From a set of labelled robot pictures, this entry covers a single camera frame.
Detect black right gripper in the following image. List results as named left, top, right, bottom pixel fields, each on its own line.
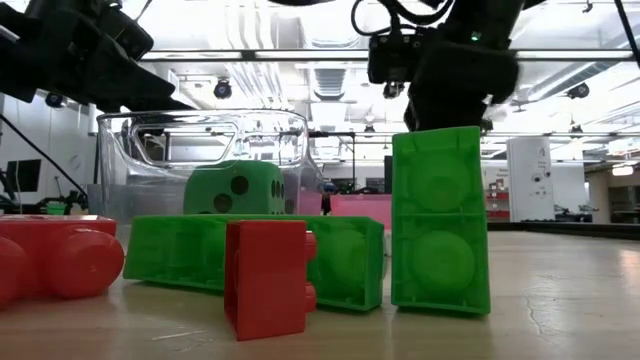
left=403, top=39, right=522, bottom=133

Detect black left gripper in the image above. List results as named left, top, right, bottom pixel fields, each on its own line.
left=0, top=0, right=194, bottom=113

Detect clear plastic bin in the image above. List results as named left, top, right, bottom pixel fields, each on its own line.
left=95, top=108, right=327, bottom=224

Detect green foam die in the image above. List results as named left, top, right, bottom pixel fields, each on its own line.
left=182, top=159, right=287, bottom=217

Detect short green building brick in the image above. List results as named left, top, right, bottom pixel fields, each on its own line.
left=390, top=125, right=492, bottom=317

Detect long green building brick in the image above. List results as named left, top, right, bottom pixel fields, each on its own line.
left=122, top=214, right=387, bottom=312

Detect round black ceiling spotlight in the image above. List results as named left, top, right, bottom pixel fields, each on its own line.
left=212, top=78, right=234, bottom=101
left=566, top=81, right=592, bottom=101

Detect white square pillar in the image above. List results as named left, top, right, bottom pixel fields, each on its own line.
left=505, top=135, right=556, bottom=223

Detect pink plastic bin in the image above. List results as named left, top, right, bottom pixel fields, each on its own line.
left=298, top=193, right=393, bottom=232

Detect person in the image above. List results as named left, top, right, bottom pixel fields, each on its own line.
left=320, top=181, right=336, bottom=217

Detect large red building brick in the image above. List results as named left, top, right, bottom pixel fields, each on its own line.
left=0, top=214, right=126, bottom=311

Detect small red building brick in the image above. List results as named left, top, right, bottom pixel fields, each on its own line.
left=223, top=219, right=319, bottom=342

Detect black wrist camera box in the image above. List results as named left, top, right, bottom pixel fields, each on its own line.
left=366, top=31, right=418, bottom=87

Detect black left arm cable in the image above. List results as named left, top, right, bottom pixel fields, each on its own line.
left=0, top=113, right=90, bottom=200

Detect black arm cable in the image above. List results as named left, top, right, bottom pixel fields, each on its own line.
left=611, top=0, right=640, bottom=57
left=0, top=113, right=90, bottom=200

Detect silver ventilation duct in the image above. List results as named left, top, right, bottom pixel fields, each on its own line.
left=298, top=9, right=370, bottom=101

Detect small black wall monitor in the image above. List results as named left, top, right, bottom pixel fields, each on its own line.
left=3, top=158, right=43, bottom=194

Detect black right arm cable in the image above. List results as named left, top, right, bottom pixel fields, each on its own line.
left=611, top=0, right=640, bottom=57

